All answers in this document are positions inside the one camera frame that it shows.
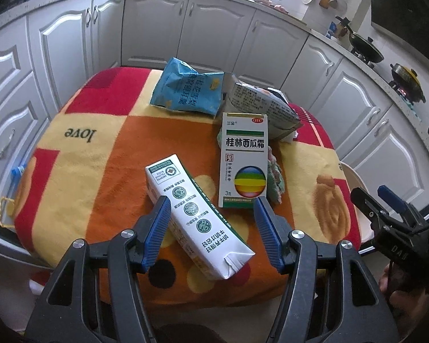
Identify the black wok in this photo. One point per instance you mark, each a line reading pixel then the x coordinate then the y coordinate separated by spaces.
pixel 366 48

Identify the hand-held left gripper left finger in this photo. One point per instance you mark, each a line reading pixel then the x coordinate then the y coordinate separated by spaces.
pixel 157 234

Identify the white kitchen cabinets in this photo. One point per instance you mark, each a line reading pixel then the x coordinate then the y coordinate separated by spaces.
pixel 214 32

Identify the grey printed snack bag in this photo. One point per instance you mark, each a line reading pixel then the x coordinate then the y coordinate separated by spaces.
pixel 261 103

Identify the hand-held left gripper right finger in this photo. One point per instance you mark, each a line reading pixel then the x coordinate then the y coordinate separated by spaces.
pixel 268 235

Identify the blue snack bag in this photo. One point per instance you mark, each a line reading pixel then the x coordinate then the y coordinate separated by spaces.
pixel 186 85

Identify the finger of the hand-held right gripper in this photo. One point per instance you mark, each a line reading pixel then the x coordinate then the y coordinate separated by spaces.
pixel 366 203
pixel 393 200

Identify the white medicine box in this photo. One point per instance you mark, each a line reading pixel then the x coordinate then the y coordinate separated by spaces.
pixel 243 157

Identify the white green milk carton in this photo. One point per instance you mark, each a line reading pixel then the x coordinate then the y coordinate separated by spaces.
pixel 196 218

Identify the black yellow cooking pot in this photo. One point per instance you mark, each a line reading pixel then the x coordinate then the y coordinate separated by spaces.
pixel 409 82

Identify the colourful printed blanket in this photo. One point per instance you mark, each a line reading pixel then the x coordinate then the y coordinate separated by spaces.
pixel 103 164

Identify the person's right hand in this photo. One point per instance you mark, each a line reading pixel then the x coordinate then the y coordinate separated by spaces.
pixel 396 293

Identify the blue yellow plastic item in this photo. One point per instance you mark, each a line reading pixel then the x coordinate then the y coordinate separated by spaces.
pixel 16 173

